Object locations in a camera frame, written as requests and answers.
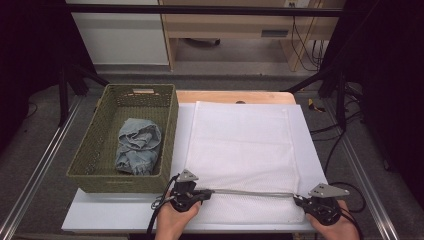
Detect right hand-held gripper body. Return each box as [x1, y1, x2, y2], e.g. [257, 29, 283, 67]
[301, 183, 350, 226]

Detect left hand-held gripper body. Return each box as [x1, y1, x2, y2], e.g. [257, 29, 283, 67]
[170, 169, 203, 213]

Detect white mesh laundry bag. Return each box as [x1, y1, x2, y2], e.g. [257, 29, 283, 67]
[184, 100, 306, 224]

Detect blue denim jeans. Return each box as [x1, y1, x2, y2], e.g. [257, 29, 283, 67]
[114, 118, 163, 177]

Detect green woven basket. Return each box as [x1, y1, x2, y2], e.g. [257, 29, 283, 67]
[65, 83, 180, 194]

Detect person's left hand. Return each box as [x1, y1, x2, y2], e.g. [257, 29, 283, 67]
[154, 199, 203, 240]

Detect person's right hand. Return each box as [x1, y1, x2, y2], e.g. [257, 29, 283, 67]
[305, 199, 361, 240]

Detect white table mat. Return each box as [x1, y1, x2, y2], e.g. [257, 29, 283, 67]
[61, 102, 329, 233]

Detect yellow and black tool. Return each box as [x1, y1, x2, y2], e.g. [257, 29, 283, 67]
[307, 98, 326, 113]

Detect wooden table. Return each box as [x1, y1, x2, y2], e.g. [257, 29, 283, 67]
[175, 90, 297, 105]

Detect black metal stand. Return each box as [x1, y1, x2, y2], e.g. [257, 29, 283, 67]
[283, 64, 348, 131]
[58, 63, 109, 128]

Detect dark curtain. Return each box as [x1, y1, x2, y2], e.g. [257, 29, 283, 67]
[319, 0, 424, 201]
[0, 0, 98, 151]

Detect black elongated object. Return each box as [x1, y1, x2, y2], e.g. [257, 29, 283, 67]
[183, 38, 221, 47]

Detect light wooden desk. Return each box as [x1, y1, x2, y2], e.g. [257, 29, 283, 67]
[158, 0, 346, 72]

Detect white cabinet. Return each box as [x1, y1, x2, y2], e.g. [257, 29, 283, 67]
[66, 0, 169, 66]

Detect black horizontal bar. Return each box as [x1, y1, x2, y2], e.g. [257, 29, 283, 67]
[66, 3, 344, 18]

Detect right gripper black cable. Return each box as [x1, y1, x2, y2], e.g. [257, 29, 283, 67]
[339, 208, 364, 239]

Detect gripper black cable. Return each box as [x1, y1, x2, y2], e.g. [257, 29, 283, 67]
[339, 208, 364, 239]
[146, 174, 181, 236]

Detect black looped floor cable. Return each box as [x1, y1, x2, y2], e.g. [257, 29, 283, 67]
[324, 128, 368, 214]

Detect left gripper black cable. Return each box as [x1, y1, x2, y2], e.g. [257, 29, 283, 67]
[146, 174, 181, 236]

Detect metal floor rail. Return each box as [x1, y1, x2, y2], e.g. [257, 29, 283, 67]
[324, 99, 401, 240]
[0, 96, 84, 240]

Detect black hanging desk cables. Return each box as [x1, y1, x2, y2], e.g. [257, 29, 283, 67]
[291, 16, 326, 73]

